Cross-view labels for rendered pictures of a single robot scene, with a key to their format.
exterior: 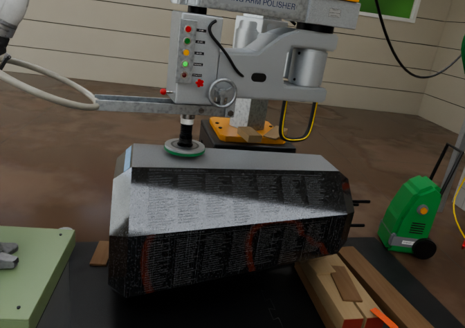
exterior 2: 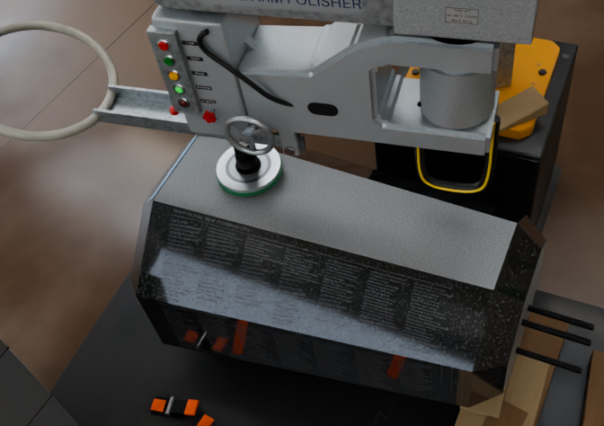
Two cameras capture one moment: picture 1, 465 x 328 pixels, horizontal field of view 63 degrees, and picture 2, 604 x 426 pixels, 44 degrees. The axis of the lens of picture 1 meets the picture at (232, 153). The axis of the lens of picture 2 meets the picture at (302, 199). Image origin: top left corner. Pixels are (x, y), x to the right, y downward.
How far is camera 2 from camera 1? 1.81 m
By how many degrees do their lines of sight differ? 49
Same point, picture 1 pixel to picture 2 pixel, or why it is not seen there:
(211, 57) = (221, 78)
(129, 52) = not seen: outside the picture
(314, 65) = (444, 96)
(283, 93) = (382, 135)
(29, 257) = not seen: outside the picture
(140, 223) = (152, 282)
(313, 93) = (453, 142)
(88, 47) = not seen: outside the picture
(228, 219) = (262, 314)
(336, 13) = (466, 16)
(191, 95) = (209, 126)
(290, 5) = (349, 3)
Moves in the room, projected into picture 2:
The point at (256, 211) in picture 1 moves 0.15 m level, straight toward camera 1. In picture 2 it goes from (308, 315) to (273, 348)
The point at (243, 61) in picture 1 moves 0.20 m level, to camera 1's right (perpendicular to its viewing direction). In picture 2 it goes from (285, 85) to (346, 114)
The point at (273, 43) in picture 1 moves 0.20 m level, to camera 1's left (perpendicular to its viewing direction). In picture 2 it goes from (339, 57) to (278, 31)
